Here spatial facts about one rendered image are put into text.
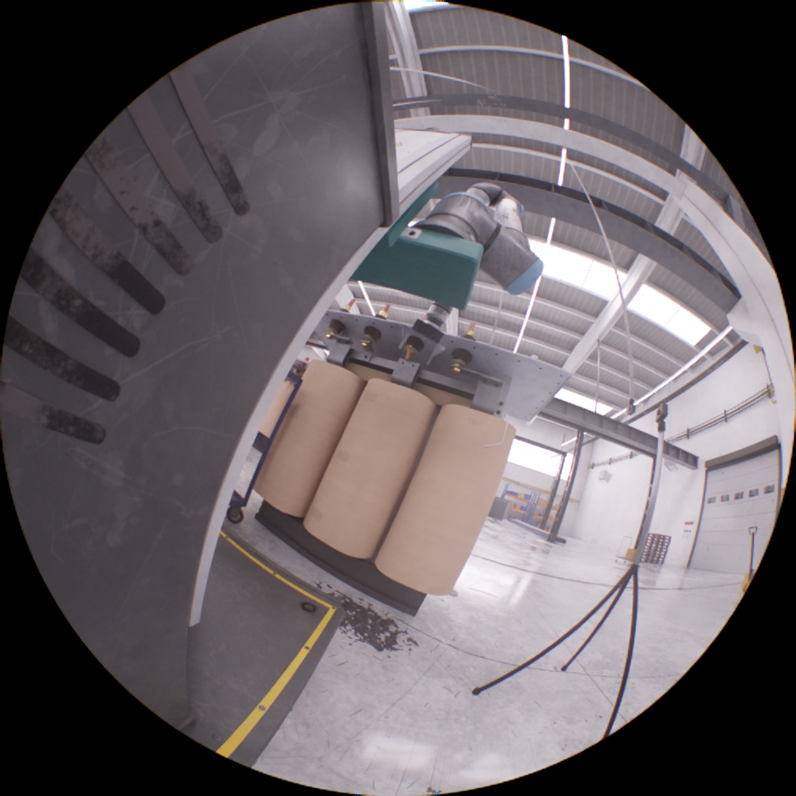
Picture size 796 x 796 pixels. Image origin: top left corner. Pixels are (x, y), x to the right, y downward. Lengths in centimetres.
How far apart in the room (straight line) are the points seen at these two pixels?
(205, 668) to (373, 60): 54
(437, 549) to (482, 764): 90
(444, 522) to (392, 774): 97
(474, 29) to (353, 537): 1073
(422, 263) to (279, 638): 74
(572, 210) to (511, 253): 376
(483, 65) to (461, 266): 926
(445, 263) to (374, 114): 39
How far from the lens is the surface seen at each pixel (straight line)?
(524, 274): 70
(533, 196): 432
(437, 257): 49
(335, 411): 135
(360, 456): 118
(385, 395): 123
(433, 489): 110
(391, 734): 85
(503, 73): 948
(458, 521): 110
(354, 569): 139
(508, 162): 964
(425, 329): 105
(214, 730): 39
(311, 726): 78
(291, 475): 137
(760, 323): 557
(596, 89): 968
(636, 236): 473
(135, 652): 17
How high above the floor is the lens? 69
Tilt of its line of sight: 15 degrees up
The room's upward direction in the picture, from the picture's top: 24 degrees clockwise
